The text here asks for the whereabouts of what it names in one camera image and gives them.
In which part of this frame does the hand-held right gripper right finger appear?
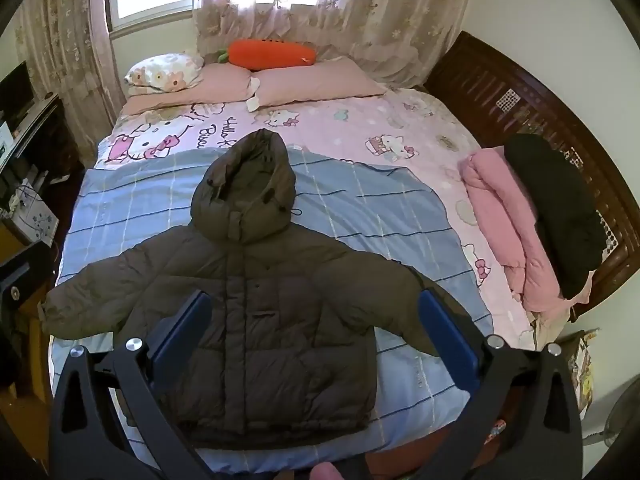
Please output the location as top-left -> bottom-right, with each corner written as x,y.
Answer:
350,289 -> 586,480

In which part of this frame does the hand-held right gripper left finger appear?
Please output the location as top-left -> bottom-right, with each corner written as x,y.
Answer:
47,290 -> 221,480

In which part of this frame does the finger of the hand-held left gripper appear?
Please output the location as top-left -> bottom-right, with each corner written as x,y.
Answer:
0,241 -> 54,318

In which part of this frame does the olive hooded puffer jacket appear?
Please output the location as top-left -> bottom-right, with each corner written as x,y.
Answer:
40,128 -> 493,448

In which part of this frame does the brown wooden cabinet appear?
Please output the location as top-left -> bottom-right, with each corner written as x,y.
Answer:
0,220 -> 55,396

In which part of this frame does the blue checked blanket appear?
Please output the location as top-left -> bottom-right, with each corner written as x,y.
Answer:
52,147 -> 496,471

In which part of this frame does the pink padded jacket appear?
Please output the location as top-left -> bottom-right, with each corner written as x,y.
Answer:
459,145 -> 596,323

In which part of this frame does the yellow printed bag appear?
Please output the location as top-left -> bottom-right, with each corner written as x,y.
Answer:
570,330 -> 601,418

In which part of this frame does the black padded jacket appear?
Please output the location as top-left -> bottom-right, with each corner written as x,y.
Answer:
504,133 -> 608,301

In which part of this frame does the black monitor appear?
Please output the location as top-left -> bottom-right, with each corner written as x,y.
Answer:
0,60 -> 36,121

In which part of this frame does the standing fan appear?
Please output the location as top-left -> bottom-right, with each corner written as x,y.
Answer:
582,382 -> 640,461

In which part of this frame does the floral lace curtain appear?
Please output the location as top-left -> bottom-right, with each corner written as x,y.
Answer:
192,0 -> 473,88
15,0 -> 126,136

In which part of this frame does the pink cartoon print bedsheet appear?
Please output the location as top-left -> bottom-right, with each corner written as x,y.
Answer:
95,87 -> 538,351

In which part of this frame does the floral print pillow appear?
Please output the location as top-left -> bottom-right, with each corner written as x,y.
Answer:
124,52 -> 205,97

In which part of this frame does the pink pillow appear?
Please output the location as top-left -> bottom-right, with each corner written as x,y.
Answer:
122,66 -> 253,116
250,56 -> 388,108

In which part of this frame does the dark wooden headboard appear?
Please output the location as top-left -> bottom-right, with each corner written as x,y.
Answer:
422,30 -> 640,306

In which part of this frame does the orange carrot plush pillow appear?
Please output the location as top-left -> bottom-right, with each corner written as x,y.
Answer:
216,38 -> 319,72

